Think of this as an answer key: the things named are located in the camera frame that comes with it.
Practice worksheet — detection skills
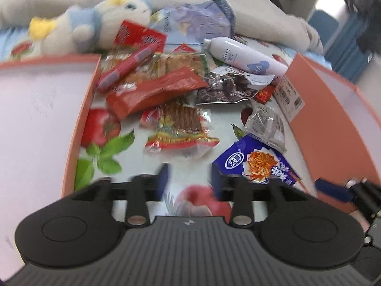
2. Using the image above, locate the blue shredded snack packet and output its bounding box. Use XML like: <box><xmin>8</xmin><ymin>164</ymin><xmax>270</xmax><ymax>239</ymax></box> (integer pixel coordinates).
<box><xmin>213</xmin><ymin>135</ymin><xmax>300</xmax><ymax>186</ymax></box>

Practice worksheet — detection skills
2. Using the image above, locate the clear grey snack packet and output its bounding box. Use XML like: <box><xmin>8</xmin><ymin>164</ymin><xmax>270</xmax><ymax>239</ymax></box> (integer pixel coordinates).
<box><xmin>243</xmin><ymin>103</ymin><xmax>287</xmax><ymax>154</ymax></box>

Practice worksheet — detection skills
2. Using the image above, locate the spicy strips clear packet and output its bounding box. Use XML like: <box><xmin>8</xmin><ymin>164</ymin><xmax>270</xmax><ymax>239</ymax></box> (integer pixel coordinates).
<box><xmin>140</xmin><ymin>97</ymin><xmax>220</xmax><ymax>158</ymax></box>

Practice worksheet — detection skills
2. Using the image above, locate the red foil tea packet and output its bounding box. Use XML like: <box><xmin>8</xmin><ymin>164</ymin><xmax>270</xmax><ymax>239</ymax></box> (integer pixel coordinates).
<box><xmin>254</xmin><ymin>85</ymin><xmax>275</xmax><ymax>105</ymax></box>

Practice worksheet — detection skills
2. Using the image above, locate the dark plum snack bag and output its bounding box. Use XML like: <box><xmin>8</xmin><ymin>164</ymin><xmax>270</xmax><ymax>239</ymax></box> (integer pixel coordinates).
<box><xmin>195</xmin><ymin>66</ymin><xmax>275</xmax><ymax>105</ymax></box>

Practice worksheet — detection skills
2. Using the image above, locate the red snack packet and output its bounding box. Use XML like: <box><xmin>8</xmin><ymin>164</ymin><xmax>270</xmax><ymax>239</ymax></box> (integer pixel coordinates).
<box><xmin>106</xmin><ymin>67</ymin><xmax>207</xmax><ymax>120</ymax></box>

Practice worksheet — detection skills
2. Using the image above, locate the red sausage stick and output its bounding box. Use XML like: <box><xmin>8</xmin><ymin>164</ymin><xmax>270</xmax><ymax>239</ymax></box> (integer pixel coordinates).
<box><xmin>96</xmin><ymin>42</ymin><xmax>160</xmax><ymax>91</ymax></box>

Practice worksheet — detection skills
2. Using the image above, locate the red header snack bag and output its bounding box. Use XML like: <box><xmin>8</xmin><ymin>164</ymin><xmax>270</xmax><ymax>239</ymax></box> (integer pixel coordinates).
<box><xmin>114</xmin><ymin>20</ymin><xmax>167</xmax><ymax>52</ymax></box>

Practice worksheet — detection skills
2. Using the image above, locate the fruit print sheet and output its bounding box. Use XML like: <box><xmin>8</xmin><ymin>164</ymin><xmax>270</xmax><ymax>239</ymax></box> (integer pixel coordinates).
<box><xmin>0</xmin><ymin>26</ymin><xmax>316</xmax><ymax>216</ymax></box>

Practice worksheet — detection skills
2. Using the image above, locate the pink cardboard box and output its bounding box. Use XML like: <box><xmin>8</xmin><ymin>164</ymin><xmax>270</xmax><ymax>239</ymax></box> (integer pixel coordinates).
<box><xmin>274</xmin><ymin>54</ymin><xmax>380</xmax><ymax>187</ymax></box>

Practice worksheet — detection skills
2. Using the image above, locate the green edged spicy snack pack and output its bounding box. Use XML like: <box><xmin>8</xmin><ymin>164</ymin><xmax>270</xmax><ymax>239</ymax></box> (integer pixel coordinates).
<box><xmin>98</xmin><ymin>52</ymin><xmax>210</xmax><ymax>90</ymax></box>

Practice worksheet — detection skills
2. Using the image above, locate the pink box lid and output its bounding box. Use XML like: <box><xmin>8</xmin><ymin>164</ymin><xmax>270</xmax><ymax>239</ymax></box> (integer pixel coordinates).
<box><xmin>1</xmin><ymin>54</ymin><xmax>100</xmax><ymax>280</ymax></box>

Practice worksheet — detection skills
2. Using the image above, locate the white spray bottle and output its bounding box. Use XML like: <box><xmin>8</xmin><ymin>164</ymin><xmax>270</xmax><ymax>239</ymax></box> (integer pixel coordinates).
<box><xmin>203</xmin><ymin>37</ymin><xmax>288</xmax><ymax>77</ymax></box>

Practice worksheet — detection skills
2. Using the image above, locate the blue curtain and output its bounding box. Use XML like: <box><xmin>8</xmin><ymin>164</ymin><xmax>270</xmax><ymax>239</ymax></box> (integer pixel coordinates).
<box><xmin>325</xmin><ymin>13</ymin><xmax>372</xmax><ymax>84</ymax></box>

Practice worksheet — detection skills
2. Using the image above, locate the white blue plush toy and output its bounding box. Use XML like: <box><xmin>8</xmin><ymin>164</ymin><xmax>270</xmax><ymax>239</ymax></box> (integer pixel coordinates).
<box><xmin>28</xmin><ymin>0</ymin><xmax>152</xmax><ymax>56</ymax></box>

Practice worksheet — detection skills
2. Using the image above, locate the blue chair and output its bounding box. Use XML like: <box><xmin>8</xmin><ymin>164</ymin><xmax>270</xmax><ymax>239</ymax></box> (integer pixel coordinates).
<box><xmin>308</xmin><ymin>10</ymin><xmax>339</xmax><ymax>46</ymax></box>

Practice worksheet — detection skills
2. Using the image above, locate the purple tissue pack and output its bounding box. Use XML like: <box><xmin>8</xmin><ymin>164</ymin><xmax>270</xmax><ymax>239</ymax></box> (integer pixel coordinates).
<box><xmin>149</xmin><ymin>0</ymin><xmax>236</xmax><ymax>45</ymax></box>

